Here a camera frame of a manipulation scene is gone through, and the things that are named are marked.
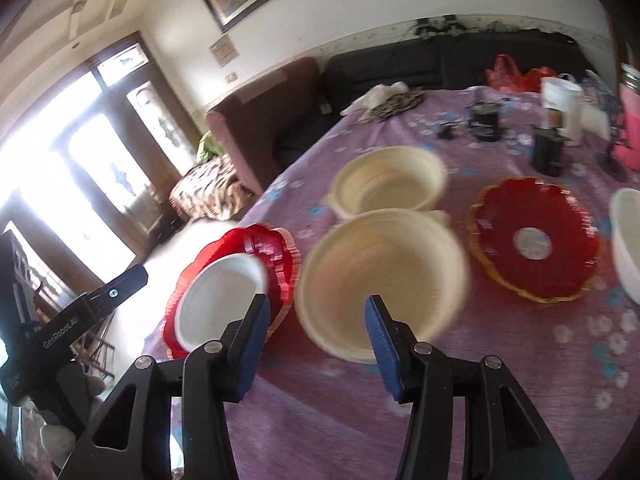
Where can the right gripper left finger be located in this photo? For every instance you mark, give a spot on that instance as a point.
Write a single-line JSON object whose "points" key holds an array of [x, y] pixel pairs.
{"points": [[128, 438]]}

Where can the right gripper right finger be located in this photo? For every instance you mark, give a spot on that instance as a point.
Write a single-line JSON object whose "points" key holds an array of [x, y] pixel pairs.
{"points": [[504, 435]]}

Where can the white foam bowl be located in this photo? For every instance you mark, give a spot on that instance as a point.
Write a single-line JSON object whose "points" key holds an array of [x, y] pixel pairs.
{"points": [[219, 295], [624, 216]]}

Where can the large cream bowl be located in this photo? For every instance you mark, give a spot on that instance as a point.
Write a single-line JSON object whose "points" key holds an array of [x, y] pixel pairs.
{"points": [[412, 260]]}

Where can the red plate with sticker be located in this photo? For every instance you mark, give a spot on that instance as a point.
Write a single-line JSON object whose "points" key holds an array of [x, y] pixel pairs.
{"points": [[535, 239]]}

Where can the red plate with gold characters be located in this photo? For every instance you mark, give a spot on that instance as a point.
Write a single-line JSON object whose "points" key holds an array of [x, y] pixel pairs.
{"points": [[274, 247]]}

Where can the small cream bowl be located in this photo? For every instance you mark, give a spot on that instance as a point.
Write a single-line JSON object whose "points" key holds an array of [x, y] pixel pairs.
{"points": [[398, 177]]}

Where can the purple floral tablecloth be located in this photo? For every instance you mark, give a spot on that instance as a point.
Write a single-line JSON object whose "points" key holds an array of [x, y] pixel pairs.
{"points": [[310, 415]]}

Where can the wooden glass door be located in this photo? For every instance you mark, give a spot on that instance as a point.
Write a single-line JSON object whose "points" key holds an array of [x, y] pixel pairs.
{"points": [[131, 146]]}

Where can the patterned blanket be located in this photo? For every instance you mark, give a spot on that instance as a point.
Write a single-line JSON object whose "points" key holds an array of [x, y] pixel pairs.
{"points": [[211, 190]]}

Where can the green pillow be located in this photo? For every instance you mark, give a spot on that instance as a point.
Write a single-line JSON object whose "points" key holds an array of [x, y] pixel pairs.
{"points": [[208, 148]]}

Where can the dark glass bottle with cork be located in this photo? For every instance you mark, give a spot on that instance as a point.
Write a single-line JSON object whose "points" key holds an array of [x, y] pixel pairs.
{"points": [[548, 144]]}

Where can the pink thermos bottle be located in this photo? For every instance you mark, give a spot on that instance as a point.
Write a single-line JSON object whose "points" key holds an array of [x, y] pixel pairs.
{"points": [[629, 151]]}

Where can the black charger plug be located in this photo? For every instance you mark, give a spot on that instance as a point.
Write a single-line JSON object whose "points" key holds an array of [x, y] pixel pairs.
{"points": [[446, 131]]}

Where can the maroon armchair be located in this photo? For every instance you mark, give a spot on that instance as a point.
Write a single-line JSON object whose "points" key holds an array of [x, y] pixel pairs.
{"points": [[248, 121]]}

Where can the black round device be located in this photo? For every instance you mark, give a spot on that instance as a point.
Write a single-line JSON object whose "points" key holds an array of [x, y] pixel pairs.
{"points": [[484, 121]]}

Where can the white tissue pack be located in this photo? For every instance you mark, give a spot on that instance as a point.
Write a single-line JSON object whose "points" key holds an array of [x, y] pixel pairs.
{"points": [[595, 121]]}

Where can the white plastic jar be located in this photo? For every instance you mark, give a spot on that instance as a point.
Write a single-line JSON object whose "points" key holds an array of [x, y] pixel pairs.
{"points": [[562, 100]]}

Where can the leopard print cloth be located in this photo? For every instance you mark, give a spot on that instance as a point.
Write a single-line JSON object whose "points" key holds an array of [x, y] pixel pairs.
{"points": [[397, 104]]}

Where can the red plastic bag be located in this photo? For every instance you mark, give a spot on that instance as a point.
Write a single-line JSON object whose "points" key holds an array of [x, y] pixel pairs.
{"points": [[506, 76]]}

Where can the white cloth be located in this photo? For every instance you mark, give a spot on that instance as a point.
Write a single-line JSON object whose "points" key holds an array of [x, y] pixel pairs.
{"points": [[375, 97]]}

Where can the black leather sofa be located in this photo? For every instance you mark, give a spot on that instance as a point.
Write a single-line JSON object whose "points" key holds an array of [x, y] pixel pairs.
{"points": [[444, 62]]}

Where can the black clamps on sofa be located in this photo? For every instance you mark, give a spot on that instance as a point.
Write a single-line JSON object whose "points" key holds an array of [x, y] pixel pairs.
{"points": [[446, 25]]}

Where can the wall plaque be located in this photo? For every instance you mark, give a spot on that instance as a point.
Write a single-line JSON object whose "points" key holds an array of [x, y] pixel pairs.
{"points": [[223, 51]]}

